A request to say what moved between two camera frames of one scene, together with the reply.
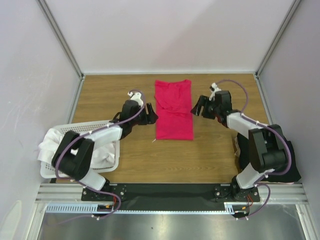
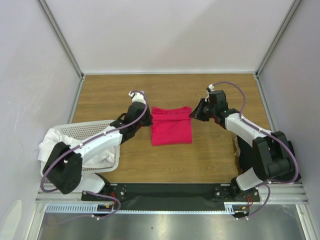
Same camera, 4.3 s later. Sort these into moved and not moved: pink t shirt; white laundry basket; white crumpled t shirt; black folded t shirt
Moved: pink t shirt
Not moved: white laundry basket; black folded t shirt; white crumpled t shirt
